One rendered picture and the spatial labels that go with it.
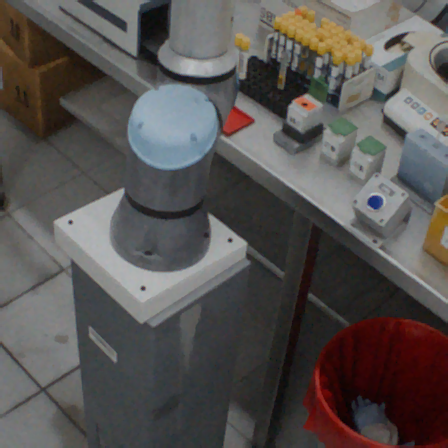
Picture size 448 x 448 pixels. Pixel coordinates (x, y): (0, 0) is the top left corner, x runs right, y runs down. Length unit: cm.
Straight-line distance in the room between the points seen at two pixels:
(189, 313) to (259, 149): 37
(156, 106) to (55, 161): 171
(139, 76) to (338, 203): 49
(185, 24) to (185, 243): 31
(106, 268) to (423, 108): 69
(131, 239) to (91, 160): 163
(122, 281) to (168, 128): 23
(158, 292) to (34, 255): 136
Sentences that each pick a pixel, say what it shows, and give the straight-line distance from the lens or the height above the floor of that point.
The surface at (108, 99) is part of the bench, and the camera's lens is 268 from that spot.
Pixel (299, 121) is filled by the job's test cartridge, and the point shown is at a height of 93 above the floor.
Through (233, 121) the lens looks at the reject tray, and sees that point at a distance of 160.
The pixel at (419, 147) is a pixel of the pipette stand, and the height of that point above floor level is 97.
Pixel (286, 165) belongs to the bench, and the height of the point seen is 87.
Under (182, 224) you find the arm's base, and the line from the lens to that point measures 124.
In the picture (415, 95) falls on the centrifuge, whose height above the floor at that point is 94.
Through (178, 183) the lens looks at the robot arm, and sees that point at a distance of 119.
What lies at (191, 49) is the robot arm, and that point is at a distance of 124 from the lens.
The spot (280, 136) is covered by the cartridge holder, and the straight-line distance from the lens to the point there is 156.
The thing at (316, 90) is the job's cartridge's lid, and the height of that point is 97.
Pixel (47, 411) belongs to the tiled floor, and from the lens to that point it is 223.
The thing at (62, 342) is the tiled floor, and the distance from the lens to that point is 235.
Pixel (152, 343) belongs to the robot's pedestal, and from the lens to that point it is 129.
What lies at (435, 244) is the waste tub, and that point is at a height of 90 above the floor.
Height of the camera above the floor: 185
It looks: 43 degrees down
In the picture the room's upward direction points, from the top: 6 degrees clockwise
